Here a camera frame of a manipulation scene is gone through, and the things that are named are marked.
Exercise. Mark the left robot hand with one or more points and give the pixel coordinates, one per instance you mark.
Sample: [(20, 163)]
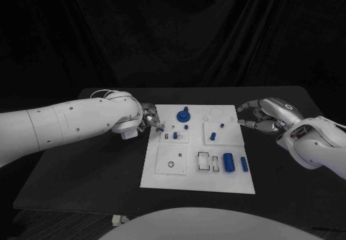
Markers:
[(150, 116)]

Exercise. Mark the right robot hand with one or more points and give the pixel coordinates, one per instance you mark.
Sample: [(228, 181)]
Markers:
[(273, 114)]

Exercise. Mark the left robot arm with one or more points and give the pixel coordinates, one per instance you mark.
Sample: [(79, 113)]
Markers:
[(69, 121)]

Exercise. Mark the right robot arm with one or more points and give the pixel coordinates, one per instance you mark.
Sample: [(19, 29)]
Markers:
[(316, 144)]

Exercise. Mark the white task board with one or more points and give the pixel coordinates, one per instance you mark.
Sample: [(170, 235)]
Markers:
[(199, 165)]

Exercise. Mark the blue gear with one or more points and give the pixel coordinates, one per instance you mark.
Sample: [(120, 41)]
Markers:
[(183, 115)]

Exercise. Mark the blue plug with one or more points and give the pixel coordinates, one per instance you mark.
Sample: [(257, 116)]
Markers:
[(175, 135)]

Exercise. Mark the long thin blue cylinder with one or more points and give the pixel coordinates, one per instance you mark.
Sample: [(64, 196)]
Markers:
[(244, 164)]

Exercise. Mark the large blue cylinder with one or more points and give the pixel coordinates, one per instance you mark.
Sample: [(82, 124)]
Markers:
[(228, 162)]

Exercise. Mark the white table foot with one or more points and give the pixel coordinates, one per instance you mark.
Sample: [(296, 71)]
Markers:
[(118, 220)]

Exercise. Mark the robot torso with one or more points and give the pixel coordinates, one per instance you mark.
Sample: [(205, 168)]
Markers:
[(208, 225)]

